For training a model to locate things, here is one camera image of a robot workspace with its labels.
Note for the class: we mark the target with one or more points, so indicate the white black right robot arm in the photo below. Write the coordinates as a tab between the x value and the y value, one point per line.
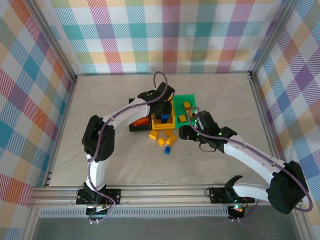
250	160

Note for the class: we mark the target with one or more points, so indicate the aluminium table side rail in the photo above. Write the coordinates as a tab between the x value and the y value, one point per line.
63	125
267	125

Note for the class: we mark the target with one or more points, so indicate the green controller circuit board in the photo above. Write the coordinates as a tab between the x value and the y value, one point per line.
98	212
236	210

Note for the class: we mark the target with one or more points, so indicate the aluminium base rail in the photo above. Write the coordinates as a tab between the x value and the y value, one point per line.
162	195

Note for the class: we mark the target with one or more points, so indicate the yellow lego brick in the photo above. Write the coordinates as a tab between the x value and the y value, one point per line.
161	141
182	118
153	135
171	139
168	132
186	105

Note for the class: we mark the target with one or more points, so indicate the small orange lego brick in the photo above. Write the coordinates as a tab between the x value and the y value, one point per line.
145	121
137	123

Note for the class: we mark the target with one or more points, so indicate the green plastic bin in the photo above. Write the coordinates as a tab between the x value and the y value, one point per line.
180	107

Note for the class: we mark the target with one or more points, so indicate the yellow plastic bin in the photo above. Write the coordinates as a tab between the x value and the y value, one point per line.
162	126

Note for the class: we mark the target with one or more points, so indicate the black plastic bin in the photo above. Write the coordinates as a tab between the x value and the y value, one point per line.
140	129

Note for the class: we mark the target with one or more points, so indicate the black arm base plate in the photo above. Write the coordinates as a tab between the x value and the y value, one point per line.
113	196
217	195

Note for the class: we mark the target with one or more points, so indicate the aluminium frame post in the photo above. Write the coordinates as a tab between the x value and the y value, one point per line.
272	37
52	37

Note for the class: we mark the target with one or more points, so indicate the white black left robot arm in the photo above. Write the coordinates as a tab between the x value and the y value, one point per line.
125	117

